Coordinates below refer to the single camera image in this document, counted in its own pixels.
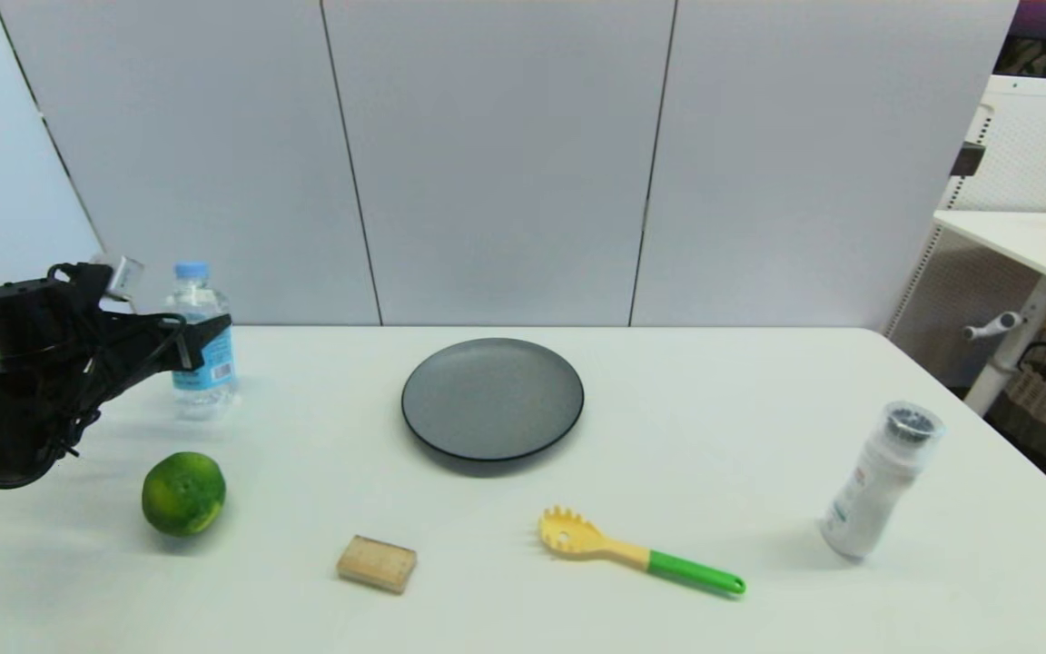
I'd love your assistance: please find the white grey crank handle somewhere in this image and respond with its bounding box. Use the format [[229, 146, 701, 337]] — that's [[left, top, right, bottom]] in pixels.
[[962, 312, 1025, 342]]

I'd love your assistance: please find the small wooden block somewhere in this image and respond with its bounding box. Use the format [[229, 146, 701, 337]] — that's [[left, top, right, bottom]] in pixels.
[[336, 534, 419, 595]]

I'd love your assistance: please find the white grinder bottle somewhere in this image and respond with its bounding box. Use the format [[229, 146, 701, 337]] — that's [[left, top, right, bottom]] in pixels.
[[820, 401, 945, 561]]

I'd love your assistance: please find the white side table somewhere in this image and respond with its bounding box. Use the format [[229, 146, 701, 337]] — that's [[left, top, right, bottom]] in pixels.
[[932, 211, 1046, 419]]

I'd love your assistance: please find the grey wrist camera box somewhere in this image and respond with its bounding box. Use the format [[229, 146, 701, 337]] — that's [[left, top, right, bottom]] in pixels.
[[92, 256, 145, 302]]

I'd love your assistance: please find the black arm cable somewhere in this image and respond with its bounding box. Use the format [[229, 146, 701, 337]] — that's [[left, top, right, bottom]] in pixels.
[[0, 262, 124, 491]]

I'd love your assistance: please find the clear soda water bottle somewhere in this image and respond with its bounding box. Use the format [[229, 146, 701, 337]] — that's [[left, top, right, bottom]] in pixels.
[[165, 262, 239, 421]]

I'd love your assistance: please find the dark grey round plate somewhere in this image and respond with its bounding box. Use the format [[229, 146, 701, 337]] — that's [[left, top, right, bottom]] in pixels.
[[400, 338, 586, 464]]

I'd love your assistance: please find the white pegboard panel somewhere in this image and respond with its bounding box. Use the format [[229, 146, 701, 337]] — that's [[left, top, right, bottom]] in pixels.
[[879, 75, 1046, 382]]

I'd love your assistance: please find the green round citrus fruit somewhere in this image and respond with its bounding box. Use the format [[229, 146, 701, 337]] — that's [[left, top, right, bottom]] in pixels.
[[141, 451, 227, 537]]

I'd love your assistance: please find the yellow green-handled pasta spoon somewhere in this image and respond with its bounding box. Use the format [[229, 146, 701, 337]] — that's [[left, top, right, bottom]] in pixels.
[[537, 505, 747, 598]]

